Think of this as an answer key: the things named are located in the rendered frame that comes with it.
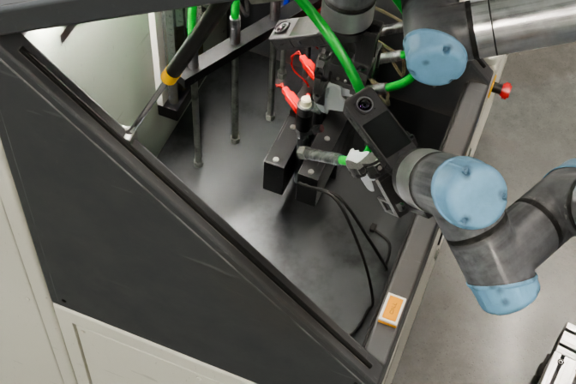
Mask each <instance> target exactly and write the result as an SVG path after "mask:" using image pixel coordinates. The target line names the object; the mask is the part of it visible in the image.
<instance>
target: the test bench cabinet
mask: <svg viewBox="0 0 576 384"><path fill-rule="evenodd" d="M53 306H54V310H55V312H56V315H57V319H58V322H59V326H60V328H61V331H62V334H63V338H64V342H65V344H66V347H67V350H68V353H69V358H70V361H71V363H72V366H73V369H74V372H75V377H76V380H77V382H78V384H257V383H254V382H252V381H249V380H246V379H244V378H242V377H240V376H237V375H234V374H232V373H229V372H227V371H224V370H222V369H219V368H216V367H214V366H212V365H210V364H207V363H204V362H202V361H199V360H197V359H194V358H192V357H189V356H186V355H184V354H182V353H180V352H177V351H174V350H171V349H169V348H166V347H164V346H162V345H158V344H156V343H154V342H152V341H149V340H147V339H144V338H141V337H139V336H136V335H134V334H132V333H128V332H126V331H124V330H122V329H119V328H117V327H114V326H111V325H109V324H106V323H104V322H102V321H98V320H96V319H94V318H91V317H89V316H86V315H83V314H81V313H78V312H76V311H74V310H72V309H68V308H65V307H64V306H61V305H59V304H56V303H53Z"/></svg>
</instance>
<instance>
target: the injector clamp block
mask: <svg viewBox="0 0 576 384"><path fill-rule="evenodd" d="M322 125H323V126H324V132H323V133H318V134H317V136H316V138H315V140H314V142H313V144H312V146H310V139H311V135H309V142H308V145H307V147H311V148H315V149H320V150H323V151H328V152H335V153H341V154H344V156H347V154H348V152H349V150H350V148H351V145H352V143H353V139H354V134H355V128H354V127H353V126H352V124H351V123H350V121H349V120H348V119H347V117H346V116H345V114H344V113H343V112H342V111H334V110H329V112H328V114H327V115H326V113H324V114H323V121H322ZM296 151H297V132H296V118H295V117H293V116H290V113H289V115H288V117H287V118H286V120H285V123H284V124H283V126H282V128H281V130H280V132H279V134H278V136H277V138H276V139H275V141H274V143H273V145H272V147H271V149H270V151H269V153H268V154H267V156H266V158H265V160H264V169H263V188H264V189H266V190H269V191H272V192H274V193H276V194H279V195H282V194H284V192H285V189H286V187H287V185H288V183H289V182H290V180H291V177H292V175H293V173H294V171H295V162H296ZM341 167H342V166H339V165H330V164H327V163H322V162H318V161H313V160H310V159H305V160H304V162H303V164H302V166H301V168H300V170H299V172H298V174H297V182H299V181H300V182H302V183H306V184H308V185H310V186H315V187H319V188H325V186H326V183H327V180H328V178H332V179H336V177H337V176H338V174H339V171H340V169H341ZM321 193H322V192H320V191H316V190H312V189H309V188H305V187H304V186H302V185H300V184H299V183H297V191H296V201H300V202H302V203H305V204H308V205H310V206H313V207H315V206H316V204H317V202H318V200H319V198H320V196H321Z"/></svg>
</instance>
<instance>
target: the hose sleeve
mask: <svg viewBox="0 0 576 384"><path fill-rule="evenodd" d="M341 155H344V154H341V153H335V152H328V151H323V150H320V149H315V148H307V149H306V150H305V151H304V157H305V158H306V159H310V160H313V161H318V162H322V163H327V164H330V165H339V166H342V165H340V164H339V157H340V156H341Z"/></svg>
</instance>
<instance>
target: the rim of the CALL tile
mask: <svg viewBox="0 0 576 384"><path fill-rule="evenodd" d="M390 295H391V296H394V297H397V298H400V299H403V300H404V301H403V303H402V306H401V308H400V311H399V314H398V317H397V320H396V322H394V321H390V320H388V319H386V318H383V317H382V315H383V312H384V310H385V308H386V306H387V301H388V299H389V297H390ZM405 302H406V298H403V297H400V296H397V295H394V294H392V293H390V292H388V294H387V298H386V301H385V303H384V305H383V308H382V310H381V313H380V316H379V319H378V320H380V321H384V322H386V323H389V324H392V325H394V326H397V325H398V322H399V318H400V316H401V313H402V310H403V308H404V306H405Z"/></svg>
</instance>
